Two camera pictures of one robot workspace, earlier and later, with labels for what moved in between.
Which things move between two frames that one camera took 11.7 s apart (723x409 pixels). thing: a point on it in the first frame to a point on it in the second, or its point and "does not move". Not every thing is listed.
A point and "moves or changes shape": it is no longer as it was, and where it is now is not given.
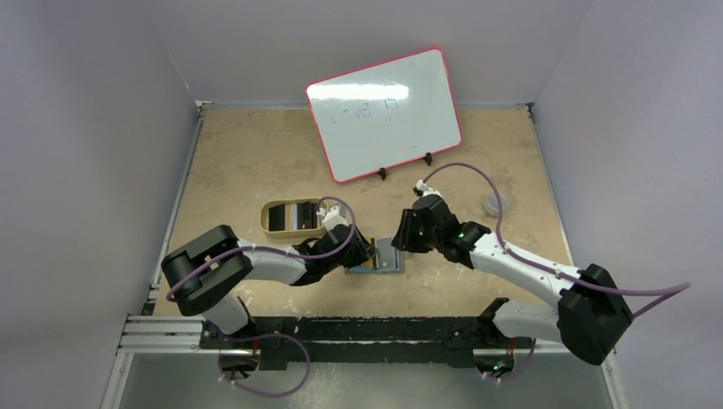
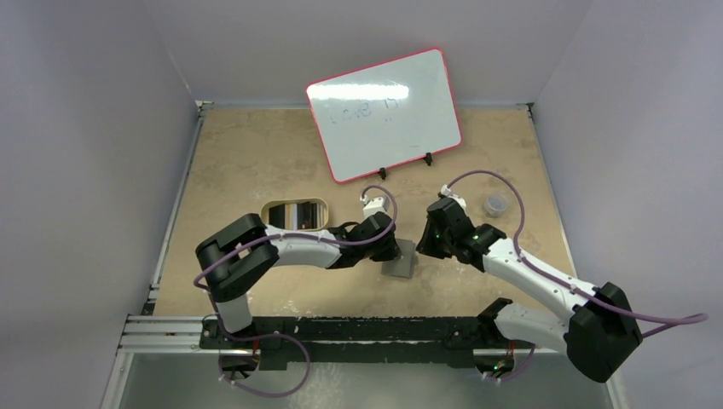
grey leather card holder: [390, 261] moves or changes shape
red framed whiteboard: [385, 115] does not move
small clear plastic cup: [490, 207] does not move
